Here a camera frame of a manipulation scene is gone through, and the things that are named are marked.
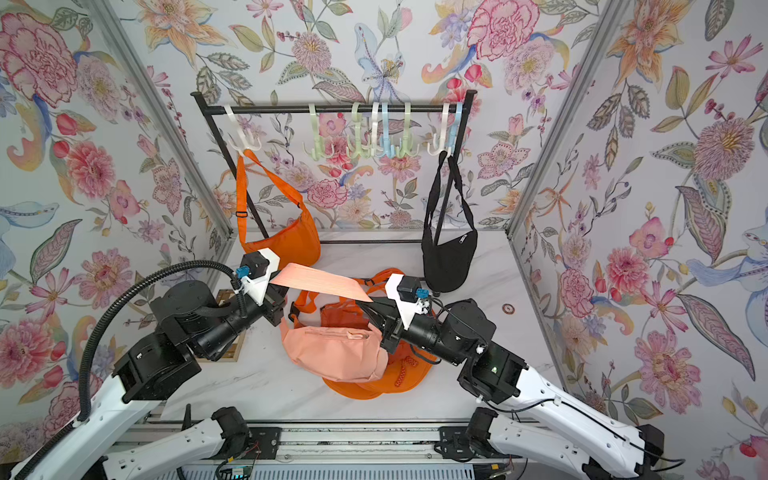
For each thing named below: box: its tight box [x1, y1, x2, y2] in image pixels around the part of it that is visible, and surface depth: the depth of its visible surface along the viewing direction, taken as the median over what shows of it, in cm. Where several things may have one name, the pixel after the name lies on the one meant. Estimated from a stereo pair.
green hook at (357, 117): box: [347, 102, 369, 159], surface depth 74 cm
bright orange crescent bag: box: [322, 366, 403, 400], surface depth 82 cm
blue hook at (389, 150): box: [379, 103, 395, 159], surface depth 75 cm
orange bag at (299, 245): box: [236, 149, 321, 277], surface depth 103 cm
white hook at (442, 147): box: [427, 103, 452, 156], surface depth 75 cm
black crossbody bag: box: [421, 151, 478, 292], surface depth 105 cm
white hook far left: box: [224, 105, 262, 154], surface depth 76 cm
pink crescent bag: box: [269, 262, 388, 383], surface depth 72 cm
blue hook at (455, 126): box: [447, 102, 463, 150], surface depth 76 cm
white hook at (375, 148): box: [362, 102, 383, 158], surface depth 75 cm
